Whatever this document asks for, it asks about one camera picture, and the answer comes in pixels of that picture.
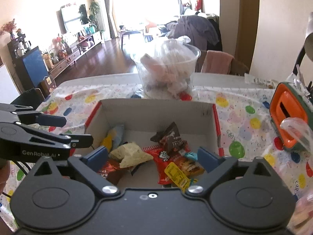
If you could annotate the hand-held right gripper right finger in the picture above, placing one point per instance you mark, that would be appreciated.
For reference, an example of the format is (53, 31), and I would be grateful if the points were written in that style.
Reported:
(207, 159)

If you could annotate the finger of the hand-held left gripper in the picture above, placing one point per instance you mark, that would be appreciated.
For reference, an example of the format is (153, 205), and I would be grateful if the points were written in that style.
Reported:
(55, 122)
(82, 141)

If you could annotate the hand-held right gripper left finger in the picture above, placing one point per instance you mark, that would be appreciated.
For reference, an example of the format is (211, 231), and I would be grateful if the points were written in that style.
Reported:
(97, 155)

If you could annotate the orange brown snack packet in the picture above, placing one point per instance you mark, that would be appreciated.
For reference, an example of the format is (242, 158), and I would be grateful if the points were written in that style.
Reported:
(111, 172)

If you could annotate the yellow snack packet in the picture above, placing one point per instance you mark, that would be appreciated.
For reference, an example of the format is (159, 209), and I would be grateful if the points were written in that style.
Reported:
(111, 137)

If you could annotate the pale foil snack packet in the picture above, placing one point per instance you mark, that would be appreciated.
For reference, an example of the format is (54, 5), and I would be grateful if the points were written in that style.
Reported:
(130, 154)

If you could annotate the dark brown snack packet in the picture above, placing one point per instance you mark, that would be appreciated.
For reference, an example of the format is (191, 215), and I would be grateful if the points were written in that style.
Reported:
(171, 137)

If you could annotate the red checkered snack packet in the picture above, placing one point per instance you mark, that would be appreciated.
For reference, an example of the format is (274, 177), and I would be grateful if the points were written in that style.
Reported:
(166, 173)

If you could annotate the red cardboard box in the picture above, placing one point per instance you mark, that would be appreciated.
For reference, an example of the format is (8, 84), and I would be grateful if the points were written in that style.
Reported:
(146, 112)

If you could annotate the person's left hand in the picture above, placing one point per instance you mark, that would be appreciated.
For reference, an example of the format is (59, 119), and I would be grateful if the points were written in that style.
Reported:
(3, 178)

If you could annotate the brown paper bag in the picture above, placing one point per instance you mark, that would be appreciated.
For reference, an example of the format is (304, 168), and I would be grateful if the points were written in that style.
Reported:
(48, 87)

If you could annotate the black chair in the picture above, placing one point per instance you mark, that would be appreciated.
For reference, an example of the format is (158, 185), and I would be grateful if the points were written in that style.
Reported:
(28, 98)

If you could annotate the polka dot tablecloth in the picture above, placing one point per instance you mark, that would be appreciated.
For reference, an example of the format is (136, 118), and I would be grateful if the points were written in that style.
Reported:
(244, 132)

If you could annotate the blue front cabinet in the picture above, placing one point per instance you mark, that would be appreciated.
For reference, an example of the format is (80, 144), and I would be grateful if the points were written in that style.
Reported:
(31, 66)

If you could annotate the wooden television cabinet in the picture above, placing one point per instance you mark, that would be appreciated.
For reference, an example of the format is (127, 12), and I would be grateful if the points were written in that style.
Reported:
(75, 53)

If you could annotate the small clear packet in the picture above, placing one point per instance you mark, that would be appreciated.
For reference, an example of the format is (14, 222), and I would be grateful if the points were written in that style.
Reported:
(259, 80)

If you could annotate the wooden chair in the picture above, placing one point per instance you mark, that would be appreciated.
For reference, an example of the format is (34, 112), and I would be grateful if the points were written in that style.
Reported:
(240, 68)

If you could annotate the clear bag with plastic tub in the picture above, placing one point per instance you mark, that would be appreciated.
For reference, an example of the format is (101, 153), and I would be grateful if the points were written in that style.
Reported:
(168, 71)

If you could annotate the pink cloth on chair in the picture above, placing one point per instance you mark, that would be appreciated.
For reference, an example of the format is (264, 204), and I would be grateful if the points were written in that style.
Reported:
(216, 62)

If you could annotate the red flowers in vase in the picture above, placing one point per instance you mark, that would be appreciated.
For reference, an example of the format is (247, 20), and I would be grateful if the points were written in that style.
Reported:
(8, 28)

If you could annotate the flat screen television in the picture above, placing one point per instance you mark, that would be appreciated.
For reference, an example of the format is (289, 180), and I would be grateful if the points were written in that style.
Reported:
(71, 18)

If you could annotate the pink plastic bag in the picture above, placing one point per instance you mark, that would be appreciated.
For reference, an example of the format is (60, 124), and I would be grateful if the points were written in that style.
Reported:
(304, 215)

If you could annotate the green potted plant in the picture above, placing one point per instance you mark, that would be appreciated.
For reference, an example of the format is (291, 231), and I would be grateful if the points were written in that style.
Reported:
(94, 14)

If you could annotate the low coffee table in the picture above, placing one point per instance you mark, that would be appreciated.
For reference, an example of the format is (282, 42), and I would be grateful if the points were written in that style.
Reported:
(130, 34)

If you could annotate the white tower air conditioner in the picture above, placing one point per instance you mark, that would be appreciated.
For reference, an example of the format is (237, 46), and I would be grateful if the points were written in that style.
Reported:
(101, 14)

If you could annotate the pen holder with pens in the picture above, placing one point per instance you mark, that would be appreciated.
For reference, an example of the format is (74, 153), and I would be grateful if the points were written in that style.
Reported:
(302, 80)

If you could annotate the grey yellow curtain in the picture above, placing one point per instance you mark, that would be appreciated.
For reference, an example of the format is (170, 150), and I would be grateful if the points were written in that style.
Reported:
(108, 9)

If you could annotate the clothes pile on sofa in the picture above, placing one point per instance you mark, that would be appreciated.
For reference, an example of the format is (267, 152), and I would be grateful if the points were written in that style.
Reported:
(195, 29)

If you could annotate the grey desk lamp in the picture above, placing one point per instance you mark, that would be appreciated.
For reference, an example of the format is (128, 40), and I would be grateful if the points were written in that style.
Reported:
(308, 44)

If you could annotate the red hanging decoration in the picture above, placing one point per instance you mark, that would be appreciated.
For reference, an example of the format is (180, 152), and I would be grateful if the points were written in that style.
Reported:
(199, 4)

